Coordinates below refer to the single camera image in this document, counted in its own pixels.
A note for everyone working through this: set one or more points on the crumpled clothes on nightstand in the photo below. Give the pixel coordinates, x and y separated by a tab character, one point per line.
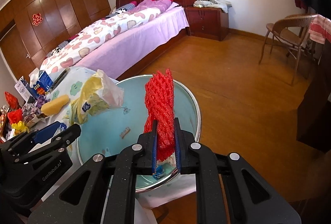
218	4

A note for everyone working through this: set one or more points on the wooden door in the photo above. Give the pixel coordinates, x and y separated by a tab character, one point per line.
16	55

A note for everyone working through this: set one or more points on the wooden nightstand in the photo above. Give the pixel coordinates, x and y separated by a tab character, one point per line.
208	23

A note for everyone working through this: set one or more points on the yellow white plastic bag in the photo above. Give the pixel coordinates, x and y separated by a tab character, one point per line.
95	97

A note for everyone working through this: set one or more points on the red striped towel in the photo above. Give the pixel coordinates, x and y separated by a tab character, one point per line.
320	29

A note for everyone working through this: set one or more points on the yellow sponge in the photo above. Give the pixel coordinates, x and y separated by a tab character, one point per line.
54	107

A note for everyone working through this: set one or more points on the red double happiness decal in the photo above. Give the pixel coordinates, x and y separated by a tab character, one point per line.
37	19

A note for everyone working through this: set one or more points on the purple bed sheet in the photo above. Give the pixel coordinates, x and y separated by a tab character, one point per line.
131	51

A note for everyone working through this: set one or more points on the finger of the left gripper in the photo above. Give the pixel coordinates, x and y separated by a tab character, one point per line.
62	140
25	142

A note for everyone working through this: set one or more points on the blue milk carton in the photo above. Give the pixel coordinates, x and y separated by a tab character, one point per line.
43	83

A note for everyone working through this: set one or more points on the cow pattern pillow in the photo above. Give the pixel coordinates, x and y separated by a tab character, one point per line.
122	9

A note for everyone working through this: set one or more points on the purple blanket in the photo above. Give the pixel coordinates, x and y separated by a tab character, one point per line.
162	5

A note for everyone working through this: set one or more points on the red foam net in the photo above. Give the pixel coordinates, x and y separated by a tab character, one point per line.
159	102

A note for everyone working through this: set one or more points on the white paper box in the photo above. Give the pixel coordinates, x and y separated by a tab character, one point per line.
22	88

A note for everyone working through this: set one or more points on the cloud pattern tablecloth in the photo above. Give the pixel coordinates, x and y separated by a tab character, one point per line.
71	86

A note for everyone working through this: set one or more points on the dark wooden cabinet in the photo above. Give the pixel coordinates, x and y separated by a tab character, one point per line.
313	113

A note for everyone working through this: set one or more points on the purple wrapper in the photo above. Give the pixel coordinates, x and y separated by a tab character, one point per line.
42	99

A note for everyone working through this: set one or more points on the heart pattern quilt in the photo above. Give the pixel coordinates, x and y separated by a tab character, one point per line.
93	36

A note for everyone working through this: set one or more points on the wicker folding chair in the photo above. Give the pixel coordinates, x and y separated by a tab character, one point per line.
290	33

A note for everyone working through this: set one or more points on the wooden wardrobe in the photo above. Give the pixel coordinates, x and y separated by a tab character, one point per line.
62	19

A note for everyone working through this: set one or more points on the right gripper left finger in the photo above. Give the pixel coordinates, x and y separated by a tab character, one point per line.
101	190

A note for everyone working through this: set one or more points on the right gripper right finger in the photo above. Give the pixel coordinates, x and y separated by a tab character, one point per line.
228	188

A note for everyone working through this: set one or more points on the light blue trash bin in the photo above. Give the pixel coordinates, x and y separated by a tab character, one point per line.
118	134

